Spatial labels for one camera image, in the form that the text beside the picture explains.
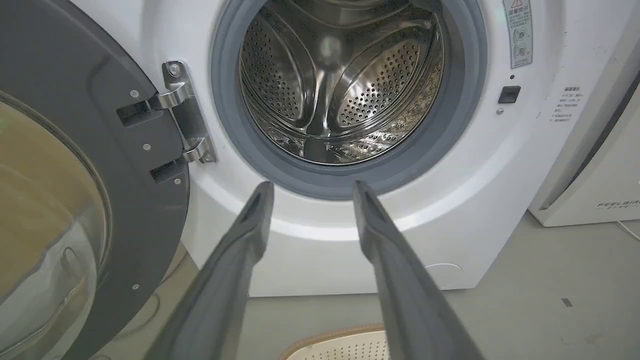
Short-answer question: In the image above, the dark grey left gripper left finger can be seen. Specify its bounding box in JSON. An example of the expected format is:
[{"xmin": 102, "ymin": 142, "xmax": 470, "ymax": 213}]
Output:
[{"xmin": 144, "ymin": 181, "xmax": 275, "ymax": 360}]

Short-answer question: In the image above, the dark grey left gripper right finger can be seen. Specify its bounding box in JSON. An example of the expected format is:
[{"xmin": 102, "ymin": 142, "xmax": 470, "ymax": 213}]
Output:
[{"xmin": 352, "ymin": 180, "xmax": 485, "ymax": 360}]

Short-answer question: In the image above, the grey washing machine door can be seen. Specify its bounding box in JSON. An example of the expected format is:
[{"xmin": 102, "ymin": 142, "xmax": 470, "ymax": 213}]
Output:
[{"xmin": 0, "ymin": 0, "xmax": 191, "ymax": 360}]

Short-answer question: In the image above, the stainless steel washing machine drum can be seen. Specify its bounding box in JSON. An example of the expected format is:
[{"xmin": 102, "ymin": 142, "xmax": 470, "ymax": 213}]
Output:
[{"xmin": 239, "ymin": 0, "xmax": 445, "ymax": 166}]

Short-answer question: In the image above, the cream perforated laundry basket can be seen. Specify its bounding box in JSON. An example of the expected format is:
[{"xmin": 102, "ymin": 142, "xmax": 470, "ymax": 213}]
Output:
[{"xmin": 279, "ymin": 323, "xmax": 391, "ymax": 360}]

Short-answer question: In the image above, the white front-load washing machine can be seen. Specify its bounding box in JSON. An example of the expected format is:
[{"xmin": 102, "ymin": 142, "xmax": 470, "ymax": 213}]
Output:
[{"xmin": 70, "ymin": 0, "xmax": 640, "ymax": 298}]

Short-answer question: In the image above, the metal door hinge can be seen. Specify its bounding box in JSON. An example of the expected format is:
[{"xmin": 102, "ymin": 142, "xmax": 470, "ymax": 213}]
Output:
[{"xmin": 148, "ymin": 60, "xmax": 219, "ymax": 164}]

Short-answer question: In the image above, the grey rubber door gasket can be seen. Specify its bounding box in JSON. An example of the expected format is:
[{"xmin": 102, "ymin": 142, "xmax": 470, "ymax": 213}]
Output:
[{"xmin": 210, "ymin": 0, "xmax": 489, "ymax": 201}]

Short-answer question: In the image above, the black door latch slot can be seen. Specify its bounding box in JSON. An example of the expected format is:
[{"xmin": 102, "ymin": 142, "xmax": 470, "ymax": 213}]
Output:
[{"xmin": 497, "ymin": 86, "xmax": 522, "ymax": 105}]

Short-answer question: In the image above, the white appliance with grey stripe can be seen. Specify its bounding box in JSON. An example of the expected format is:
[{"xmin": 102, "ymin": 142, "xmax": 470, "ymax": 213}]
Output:
[{"xmin": 528, "ymin": 70, "xmax": 640, "ymax": 228}]

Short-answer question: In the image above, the grey warning sticker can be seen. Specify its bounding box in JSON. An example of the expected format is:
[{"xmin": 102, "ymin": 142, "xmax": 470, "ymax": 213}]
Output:
[{"xmin": 502, "ymin": 0, "xmax": 534, "ymax": 70}]

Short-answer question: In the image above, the white cable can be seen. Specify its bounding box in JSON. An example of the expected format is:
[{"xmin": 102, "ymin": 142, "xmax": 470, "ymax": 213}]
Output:
[{"xmin": 616, "ymin": 220, "xmax": 640, "ymax": 243}]

